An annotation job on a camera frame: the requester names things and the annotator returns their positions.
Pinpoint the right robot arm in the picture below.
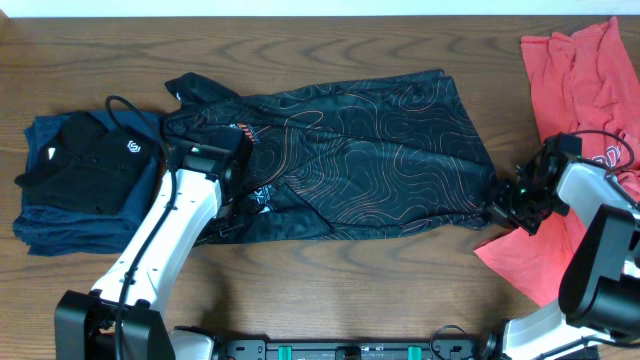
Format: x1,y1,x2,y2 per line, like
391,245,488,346
479,132,639,359

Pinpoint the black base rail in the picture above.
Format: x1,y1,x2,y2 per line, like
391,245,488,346
169,324,491,360

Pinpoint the folded black polo shirt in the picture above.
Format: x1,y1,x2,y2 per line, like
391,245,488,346
15,112,154,215

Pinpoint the red t-shirt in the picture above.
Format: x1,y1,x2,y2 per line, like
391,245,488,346
475,18,639,306

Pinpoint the folded navy blue garment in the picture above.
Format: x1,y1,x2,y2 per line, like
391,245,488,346
13,111,159,256

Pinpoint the black patterned jersey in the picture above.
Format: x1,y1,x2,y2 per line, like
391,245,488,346
163,70,496,244

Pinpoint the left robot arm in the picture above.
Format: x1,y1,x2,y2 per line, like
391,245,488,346
54,127,253,359

